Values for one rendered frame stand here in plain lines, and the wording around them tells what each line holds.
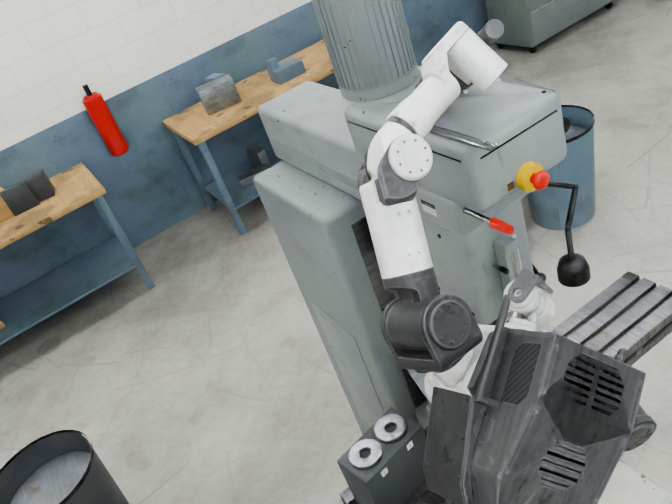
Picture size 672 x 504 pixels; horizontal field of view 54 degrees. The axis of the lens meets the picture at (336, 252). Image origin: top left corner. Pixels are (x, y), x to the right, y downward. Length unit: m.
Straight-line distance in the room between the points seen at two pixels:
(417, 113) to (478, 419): 0.52
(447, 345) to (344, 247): 0.91
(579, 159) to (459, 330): 3.01
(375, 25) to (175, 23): 4.14
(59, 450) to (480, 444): 2.52
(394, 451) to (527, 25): 5.44
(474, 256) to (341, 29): 0.60
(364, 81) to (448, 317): 0.72
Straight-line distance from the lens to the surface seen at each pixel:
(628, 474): 2.16
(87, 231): 5.73
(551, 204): 4.15
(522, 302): 1.24
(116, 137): 5.43
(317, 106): 2.06
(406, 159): 1.08
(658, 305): 2.36
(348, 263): 1.94
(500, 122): 1.34
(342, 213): 1.87
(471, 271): 1.59
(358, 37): 1.55
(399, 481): 1.87
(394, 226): 1.08
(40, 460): 3.39
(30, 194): 5.03
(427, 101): 1.16
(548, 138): 1.42
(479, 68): 1.24
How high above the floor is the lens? 2.47
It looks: 33 degrees down
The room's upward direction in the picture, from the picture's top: 21 degrees counter-clockwise
